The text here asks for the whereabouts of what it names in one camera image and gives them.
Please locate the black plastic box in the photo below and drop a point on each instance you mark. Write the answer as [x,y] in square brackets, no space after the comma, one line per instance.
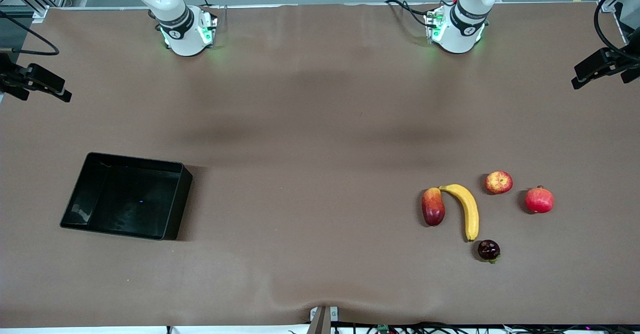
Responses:
[125,199]

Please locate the white aluminium frame rail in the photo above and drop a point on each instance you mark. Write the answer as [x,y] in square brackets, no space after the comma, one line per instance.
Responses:
[612,4]

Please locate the dark purple mangosteen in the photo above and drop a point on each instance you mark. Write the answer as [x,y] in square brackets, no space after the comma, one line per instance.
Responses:
[488,250]

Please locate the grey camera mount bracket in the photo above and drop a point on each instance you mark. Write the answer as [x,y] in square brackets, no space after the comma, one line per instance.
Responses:
[320,321]

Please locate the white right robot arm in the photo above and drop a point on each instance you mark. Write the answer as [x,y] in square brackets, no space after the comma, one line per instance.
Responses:
[182,34]

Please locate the brown table cover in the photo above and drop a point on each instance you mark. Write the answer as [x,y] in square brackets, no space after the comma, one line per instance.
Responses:
[320,99]

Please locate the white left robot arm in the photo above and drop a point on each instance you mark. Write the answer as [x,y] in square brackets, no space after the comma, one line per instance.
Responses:
[460,34]

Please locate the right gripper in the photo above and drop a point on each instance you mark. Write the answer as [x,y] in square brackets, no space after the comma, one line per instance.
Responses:
[11,78]

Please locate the red yellow apple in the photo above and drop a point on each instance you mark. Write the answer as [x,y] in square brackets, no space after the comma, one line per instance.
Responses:
[498,182]

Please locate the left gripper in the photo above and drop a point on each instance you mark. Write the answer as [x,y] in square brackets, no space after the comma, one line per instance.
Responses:
[621,57]

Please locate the red yellow mango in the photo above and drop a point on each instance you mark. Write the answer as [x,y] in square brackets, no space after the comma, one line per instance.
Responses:
[433,206]

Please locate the yellow banana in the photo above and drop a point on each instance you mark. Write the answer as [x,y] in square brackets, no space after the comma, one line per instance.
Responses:
[467,204]

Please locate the red pomegranate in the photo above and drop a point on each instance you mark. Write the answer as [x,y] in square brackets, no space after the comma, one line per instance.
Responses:
[539,200]

